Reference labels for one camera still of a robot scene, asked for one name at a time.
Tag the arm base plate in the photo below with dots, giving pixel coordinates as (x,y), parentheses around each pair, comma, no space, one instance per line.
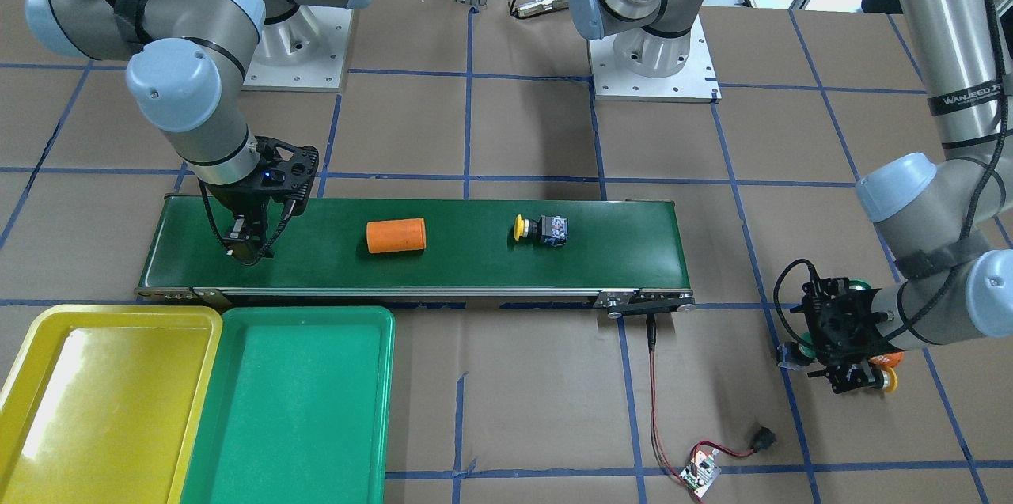
(637,66)
(304,53)

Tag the orange cylinder with numbers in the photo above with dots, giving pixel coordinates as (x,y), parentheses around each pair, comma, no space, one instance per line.
(890,360)

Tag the small motor controller board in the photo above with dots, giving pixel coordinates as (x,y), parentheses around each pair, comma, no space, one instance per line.
(700,471)

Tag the yellow push button switch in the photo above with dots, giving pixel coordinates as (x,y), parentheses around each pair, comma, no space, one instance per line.
(552,231)

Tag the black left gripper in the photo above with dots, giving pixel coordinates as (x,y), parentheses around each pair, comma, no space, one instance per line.
(844,324)

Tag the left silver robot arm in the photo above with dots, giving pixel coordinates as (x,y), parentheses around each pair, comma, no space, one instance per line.
(954,286)

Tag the green plastic tray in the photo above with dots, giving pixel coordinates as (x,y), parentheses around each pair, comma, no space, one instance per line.
(297,409)

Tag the yellow plastic tray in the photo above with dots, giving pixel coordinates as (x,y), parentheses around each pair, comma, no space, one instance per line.
(103,403)

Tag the inline cable switch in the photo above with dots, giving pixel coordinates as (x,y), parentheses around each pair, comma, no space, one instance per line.
(762,440)

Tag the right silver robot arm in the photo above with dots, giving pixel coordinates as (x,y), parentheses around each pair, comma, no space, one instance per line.
(186,63)

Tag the green conveyor belt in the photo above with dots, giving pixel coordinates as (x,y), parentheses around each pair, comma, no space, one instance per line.
(624,257)

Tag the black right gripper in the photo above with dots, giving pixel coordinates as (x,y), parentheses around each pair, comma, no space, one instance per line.
(235,199)

